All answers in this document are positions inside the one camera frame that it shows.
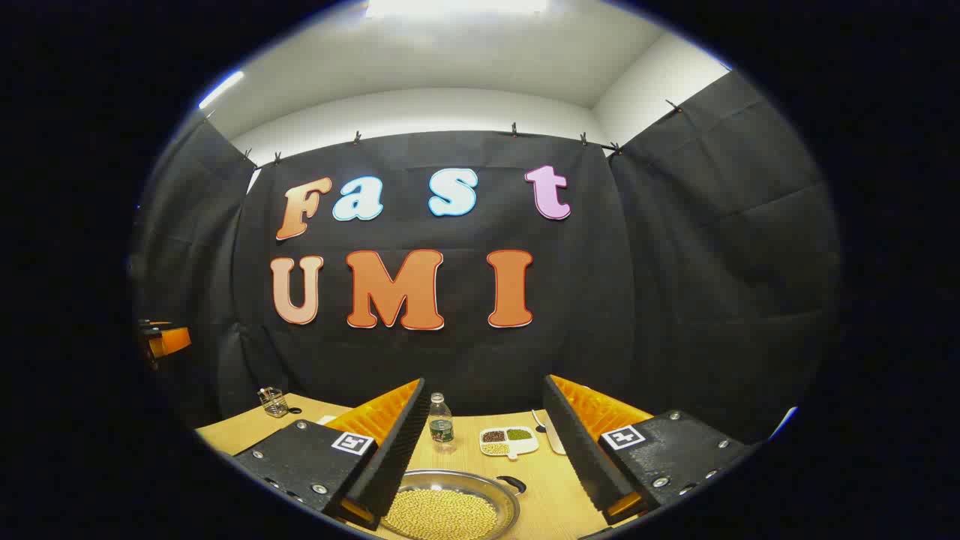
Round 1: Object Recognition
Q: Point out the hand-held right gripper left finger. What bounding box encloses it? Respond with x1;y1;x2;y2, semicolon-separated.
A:
232;377;432;530

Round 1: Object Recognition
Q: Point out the pile of yellow soybeans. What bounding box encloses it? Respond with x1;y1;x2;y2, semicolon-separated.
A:
384;487;500;540

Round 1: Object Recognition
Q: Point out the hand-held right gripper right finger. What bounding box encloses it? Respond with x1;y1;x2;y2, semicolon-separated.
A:
541;373;751;526

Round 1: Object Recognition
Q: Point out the ceiling light panel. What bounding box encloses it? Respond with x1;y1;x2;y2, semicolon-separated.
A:
367;0;552;17
199;70;246;110

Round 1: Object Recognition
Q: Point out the white divided bean dish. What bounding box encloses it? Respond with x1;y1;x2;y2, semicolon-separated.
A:
480;426;539;460

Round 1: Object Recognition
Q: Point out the steel pot with black handle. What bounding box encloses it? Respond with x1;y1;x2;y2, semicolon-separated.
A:
379;469;527;540

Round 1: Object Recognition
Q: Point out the clear plastic water bottle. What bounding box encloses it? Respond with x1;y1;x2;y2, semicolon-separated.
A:
429;392;455;451

